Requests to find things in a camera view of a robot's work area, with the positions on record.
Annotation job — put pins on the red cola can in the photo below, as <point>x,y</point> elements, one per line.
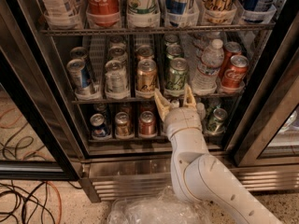
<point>235,71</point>
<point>230,49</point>

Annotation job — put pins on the left glass fridge door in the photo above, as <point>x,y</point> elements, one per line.
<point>32,71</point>

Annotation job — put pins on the wire shelf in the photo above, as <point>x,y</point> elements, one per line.
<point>159,30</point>
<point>140,99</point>

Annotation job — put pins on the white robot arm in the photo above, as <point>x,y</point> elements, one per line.
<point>196,174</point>

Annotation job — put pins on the green can bottom shelf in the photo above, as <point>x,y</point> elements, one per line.
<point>216,120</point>

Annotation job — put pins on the white silver can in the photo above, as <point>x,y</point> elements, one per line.
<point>116,76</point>
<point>118,53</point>
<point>117,40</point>

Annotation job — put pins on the dark juice bottle white cap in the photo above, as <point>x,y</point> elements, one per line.
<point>175,103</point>

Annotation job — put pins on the middle wire shelf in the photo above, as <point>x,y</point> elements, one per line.
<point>140,99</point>

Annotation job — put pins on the glass fridge door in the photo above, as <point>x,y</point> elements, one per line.
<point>266,136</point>
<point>32,71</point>

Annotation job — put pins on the top wire shelf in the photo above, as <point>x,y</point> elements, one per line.
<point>159,30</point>

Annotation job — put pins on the clear water bottle middle shelf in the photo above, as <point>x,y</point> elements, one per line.
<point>209,66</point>

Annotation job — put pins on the gold soda can rear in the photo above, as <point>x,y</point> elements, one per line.
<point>144,52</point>

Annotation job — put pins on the gold can bottom shelf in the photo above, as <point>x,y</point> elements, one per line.
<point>123,124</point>

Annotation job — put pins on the blue silver can rear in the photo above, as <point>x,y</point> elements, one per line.
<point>80,53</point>

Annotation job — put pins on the green soda can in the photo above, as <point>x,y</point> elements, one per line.
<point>177,74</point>
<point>172,52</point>
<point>171,39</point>

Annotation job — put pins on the clear plastic bag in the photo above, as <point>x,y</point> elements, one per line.
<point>163,208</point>

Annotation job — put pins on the red cola can rear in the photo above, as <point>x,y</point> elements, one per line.
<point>230,49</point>

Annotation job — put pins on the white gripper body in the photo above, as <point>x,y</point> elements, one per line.
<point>183,118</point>

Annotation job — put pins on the green soda can rear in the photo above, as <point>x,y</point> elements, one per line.
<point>171,39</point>

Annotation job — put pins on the blue silver can front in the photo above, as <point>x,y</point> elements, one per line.
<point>80,76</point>

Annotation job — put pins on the gold soda can front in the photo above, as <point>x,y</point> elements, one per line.
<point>146,75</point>

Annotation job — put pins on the small water bottle bottom shelf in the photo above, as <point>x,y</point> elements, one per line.
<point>201,110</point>

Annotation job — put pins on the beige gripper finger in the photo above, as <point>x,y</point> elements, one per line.
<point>163,105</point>
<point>188,99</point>

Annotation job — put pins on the red can bottom shelf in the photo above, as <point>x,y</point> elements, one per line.
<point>147,123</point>

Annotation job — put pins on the red cola can front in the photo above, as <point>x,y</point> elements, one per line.
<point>235,71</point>

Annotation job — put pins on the stainless fridge base grille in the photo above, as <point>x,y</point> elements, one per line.
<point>105,180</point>

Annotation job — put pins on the white label bottle top shelf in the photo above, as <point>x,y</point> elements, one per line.
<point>59,2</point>

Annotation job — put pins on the white silver can rear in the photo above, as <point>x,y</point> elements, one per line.
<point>117,40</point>

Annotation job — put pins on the red cola bottle top shelf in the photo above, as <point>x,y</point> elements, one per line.
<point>103,13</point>

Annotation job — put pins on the white silver can front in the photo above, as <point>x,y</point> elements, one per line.
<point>116,76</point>

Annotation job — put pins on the right glass fridge door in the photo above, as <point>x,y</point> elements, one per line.
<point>266,136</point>

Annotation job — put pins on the green soda can front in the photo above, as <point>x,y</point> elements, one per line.
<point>177,74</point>

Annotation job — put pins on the blue can bottom shelf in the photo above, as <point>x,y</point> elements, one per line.
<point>99,126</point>

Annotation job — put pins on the gold soda can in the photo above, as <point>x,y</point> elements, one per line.
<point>144,52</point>
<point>146,75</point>

